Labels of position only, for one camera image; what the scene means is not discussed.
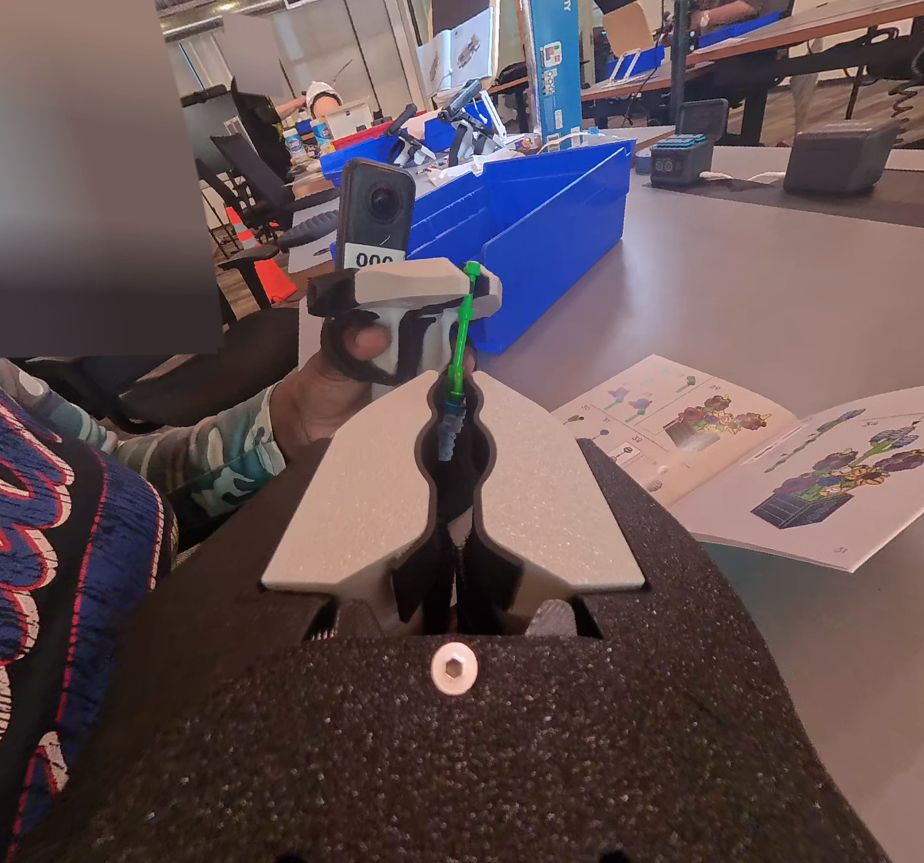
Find spare hand-held gripper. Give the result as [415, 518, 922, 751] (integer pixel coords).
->
[436, 79, 517, 167]
[386, 103, 434, 164]

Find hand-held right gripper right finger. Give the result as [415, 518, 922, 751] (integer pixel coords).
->
[459, 371, 647, 618]

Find orange traffic cone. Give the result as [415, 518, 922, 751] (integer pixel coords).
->
[224, 206, 298, 304]

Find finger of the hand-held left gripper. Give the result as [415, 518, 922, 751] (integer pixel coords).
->
[471, 269, 505, 317]
[354, 255, 475, 306]

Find wooden office desk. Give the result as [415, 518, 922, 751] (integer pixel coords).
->
[581, 0, 924, 145]

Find blue plastic bin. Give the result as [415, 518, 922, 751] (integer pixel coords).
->
[331, 137, 638, 356]

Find green lego rod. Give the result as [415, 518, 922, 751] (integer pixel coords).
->
[446, 313, 474, 382]

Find person's left hand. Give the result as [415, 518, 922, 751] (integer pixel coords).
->
[273, 320, 391, 461]

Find tall blue lego box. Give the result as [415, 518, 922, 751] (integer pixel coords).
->
[526, 0, 584, 151]

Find person's black lettered jersey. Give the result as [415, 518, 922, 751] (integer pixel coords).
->
[0, 386, 179, 842]

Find black battery charger case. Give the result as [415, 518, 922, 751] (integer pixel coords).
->
[650, 99, 730, 189]

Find person's left forearm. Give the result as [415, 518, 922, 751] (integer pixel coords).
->
[0, 358, 288, 517]

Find lego instruction booklet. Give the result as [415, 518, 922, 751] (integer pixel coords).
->
[550, 354, 924, 574]

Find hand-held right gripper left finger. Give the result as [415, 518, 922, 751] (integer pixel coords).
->
[260, 370, 459, 626]

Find green lego sprig blue buds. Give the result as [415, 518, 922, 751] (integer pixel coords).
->
[435, 372, 466, 464]

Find grey hard case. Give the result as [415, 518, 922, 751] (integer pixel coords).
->
[783, 118, 899, 196]

